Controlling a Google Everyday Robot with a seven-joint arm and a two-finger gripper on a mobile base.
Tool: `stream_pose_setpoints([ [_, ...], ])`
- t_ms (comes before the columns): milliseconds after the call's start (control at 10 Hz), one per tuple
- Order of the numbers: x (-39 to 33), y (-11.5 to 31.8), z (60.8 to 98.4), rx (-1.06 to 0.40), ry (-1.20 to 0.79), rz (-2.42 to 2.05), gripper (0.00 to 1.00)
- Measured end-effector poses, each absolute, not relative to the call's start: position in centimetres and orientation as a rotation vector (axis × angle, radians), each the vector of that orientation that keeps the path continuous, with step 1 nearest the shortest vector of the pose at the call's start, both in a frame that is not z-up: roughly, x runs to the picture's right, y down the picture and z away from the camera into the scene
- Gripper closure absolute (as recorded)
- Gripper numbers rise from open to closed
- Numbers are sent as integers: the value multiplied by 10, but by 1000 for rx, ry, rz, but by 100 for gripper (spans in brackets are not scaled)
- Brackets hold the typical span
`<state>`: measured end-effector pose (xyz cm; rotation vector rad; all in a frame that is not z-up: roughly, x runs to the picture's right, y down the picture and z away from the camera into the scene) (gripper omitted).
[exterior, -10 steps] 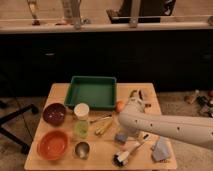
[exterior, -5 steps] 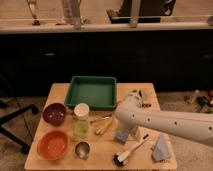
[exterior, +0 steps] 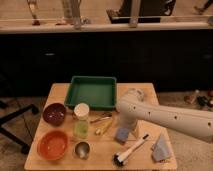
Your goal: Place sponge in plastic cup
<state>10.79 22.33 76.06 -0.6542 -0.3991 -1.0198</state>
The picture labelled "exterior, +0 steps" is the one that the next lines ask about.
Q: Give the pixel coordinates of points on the dark purple bowl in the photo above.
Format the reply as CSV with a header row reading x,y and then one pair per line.
x,y
54,114

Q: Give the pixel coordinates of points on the yellow banana toy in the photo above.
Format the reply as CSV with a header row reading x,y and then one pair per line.
x,y
103,129

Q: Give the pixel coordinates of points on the orange bowl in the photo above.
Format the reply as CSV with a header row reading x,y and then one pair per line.
x,y
53,145

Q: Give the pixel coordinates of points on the blue sponge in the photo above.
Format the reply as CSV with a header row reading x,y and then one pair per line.
x,y
121,135

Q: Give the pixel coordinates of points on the green plastic tray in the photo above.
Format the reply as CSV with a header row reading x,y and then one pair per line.
x,y
99,93

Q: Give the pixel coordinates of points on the wooden table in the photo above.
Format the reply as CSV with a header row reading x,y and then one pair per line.
x,y
102,149

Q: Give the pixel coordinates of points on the green plastic cup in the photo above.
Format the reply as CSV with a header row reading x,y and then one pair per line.
x,y
81,129

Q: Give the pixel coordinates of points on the white dish brush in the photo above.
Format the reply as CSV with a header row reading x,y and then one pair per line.
x,y
120,158

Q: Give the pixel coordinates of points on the metal spoon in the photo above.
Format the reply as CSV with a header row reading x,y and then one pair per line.
x,y
100,119

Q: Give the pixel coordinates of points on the small metal cup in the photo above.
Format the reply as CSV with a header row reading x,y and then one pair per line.
x,y
82,150

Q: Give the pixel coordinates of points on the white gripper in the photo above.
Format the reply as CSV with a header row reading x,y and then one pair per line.
x,y
131,124

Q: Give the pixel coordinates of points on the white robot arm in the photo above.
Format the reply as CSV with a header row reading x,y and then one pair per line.
x,y
195,123

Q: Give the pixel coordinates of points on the grey blue cloth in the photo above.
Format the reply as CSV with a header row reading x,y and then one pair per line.
x,y
160,149

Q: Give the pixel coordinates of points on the black office chair base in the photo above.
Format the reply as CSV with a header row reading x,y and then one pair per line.
x,y
14,124

